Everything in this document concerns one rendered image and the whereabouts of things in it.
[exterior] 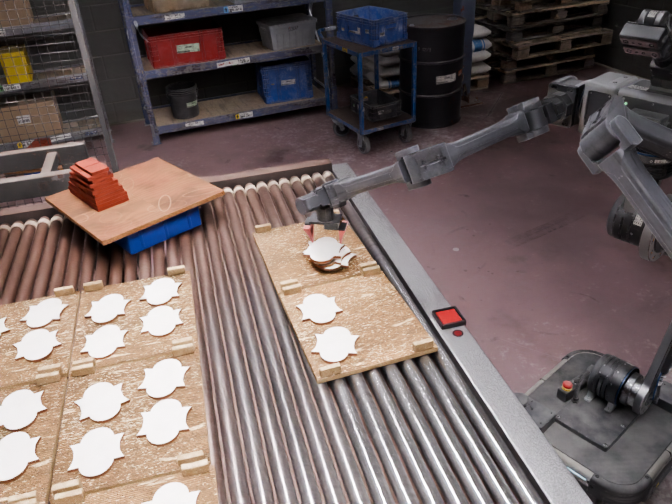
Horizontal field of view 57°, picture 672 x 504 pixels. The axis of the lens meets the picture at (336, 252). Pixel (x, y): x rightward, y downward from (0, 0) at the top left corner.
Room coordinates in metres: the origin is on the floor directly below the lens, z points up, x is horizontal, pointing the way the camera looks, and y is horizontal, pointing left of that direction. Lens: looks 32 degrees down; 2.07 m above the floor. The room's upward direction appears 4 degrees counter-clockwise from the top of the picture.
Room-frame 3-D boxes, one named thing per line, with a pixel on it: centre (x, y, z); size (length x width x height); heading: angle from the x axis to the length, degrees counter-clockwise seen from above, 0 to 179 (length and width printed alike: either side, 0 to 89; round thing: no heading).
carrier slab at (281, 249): (1.84, 0.08, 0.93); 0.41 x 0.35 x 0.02; 16
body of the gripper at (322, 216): (1.79, 0.03, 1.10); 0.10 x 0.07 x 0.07; 77
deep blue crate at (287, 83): (6.11, 0.41, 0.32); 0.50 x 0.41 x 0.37; 106
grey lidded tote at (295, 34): (6.09, 0.33, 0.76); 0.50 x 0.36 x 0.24; 116
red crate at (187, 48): (5.78, 1.26, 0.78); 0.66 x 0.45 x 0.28; 110
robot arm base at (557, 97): (1.69, -0.65, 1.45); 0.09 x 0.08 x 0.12; 40
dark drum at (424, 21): (5.60, -0.97, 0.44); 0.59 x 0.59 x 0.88
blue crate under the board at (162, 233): (2.10, 0.72, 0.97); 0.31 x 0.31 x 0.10; 42
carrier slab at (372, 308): (1.43, -0.04, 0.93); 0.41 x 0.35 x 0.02; 17
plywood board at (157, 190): (2.16, 0.77, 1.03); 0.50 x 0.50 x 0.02; 42
